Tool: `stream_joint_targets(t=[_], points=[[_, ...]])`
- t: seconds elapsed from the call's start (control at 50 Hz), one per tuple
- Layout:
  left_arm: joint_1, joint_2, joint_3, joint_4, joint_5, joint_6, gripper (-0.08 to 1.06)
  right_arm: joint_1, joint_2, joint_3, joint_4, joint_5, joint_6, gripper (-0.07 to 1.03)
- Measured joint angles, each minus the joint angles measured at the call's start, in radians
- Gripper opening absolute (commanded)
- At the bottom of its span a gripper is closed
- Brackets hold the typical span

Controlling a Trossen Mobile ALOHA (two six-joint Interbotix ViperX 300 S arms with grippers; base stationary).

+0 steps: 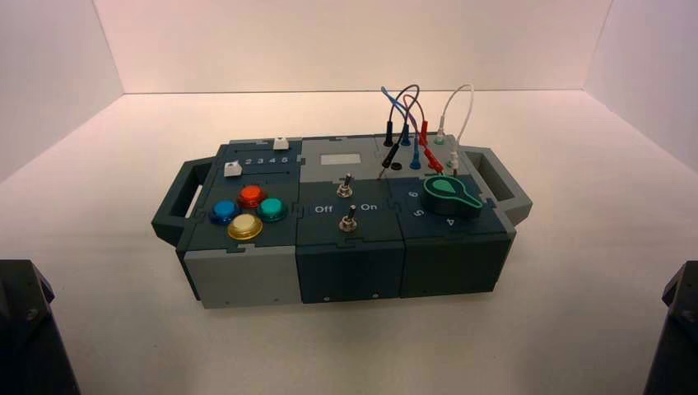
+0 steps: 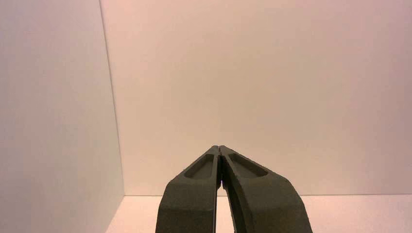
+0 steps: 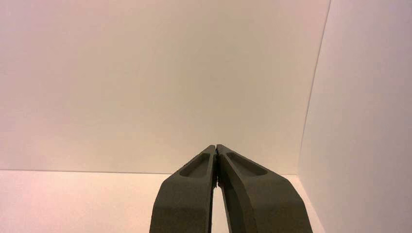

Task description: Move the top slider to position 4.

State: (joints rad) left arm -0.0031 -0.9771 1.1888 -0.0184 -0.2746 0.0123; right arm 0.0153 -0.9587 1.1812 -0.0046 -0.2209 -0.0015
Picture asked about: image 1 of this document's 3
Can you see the white slider knob black dot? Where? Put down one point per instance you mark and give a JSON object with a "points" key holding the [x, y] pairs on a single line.
{"points": [[233, 170]]}

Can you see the green round push button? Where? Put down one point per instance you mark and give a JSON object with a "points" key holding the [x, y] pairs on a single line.
{"points": [[271, 208]]}

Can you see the metal toggle switch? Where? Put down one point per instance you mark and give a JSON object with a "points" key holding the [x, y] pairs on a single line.
{"points": [[347, 221], [344, 188]]}

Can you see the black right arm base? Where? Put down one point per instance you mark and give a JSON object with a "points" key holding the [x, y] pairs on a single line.
{"points": [[676, 338]]}

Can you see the yellow round push button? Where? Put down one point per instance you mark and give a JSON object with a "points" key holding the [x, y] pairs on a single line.
{"points": [[245, 225]]}

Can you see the blue round push button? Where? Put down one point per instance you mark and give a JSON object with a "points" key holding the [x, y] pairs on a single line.
{"points": [[224, 211]]}

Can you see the small white slider knob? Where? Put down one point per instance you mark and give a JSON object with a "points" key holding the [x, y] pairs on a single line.
{"points": [[280, 144]]}

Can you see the red round push button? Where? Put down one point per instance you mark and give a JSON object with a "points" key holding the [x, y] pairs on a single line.
{"points": [[252, 195]]}

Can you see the dark teal grey control box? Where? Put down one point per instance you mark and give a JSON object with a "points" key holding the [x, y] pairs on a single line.
{"points": [[349, 267]]}

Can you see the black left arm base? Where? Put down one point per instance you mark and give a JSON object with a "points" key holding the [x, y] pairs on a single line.
{"points": [[27, 338]]}

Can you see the green black rotary knob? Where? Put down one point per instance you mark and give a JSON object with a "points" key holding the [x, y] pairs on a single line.
{"points": [[448, 197]]}

